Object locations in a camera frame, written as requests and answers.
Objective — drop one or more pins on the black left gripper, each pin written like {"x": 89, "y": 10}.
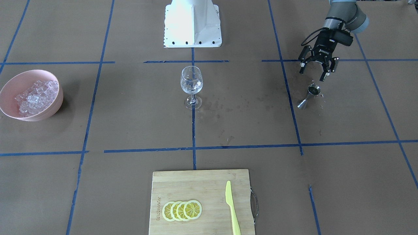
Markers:
{"x": 323, "y": 47}

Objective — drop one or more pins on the steel cocktail jigger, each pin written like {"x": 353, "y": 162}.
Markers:
{"x": 313, "y": 91}

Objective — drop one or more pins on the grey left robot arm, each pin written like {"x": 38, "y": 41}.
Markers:
{"x": 343, "y": 18}

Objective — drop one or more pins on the clear wine glass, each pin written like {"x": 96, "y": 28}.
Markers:
{"x": 191, "y": 83}

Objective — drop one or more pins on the pile of ice cubes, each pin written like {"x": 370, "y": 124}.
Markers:
{"x": 37, "y": 98}

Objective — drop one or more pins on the bamboo cutting board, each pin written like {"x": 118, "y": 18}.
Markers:
{"x": 207, "y": 187}

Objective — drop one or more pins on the yellow plastic knife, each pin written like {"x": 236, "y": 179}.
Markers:
{"x": 229, "y": 200}

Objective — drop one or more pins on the pink bowl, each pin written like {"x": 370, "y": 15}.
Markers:
{"x": 19, "y": 84}

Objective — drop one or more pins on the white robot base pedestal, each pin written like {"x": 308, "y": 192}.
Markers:
{"x": 192, "y": 24}

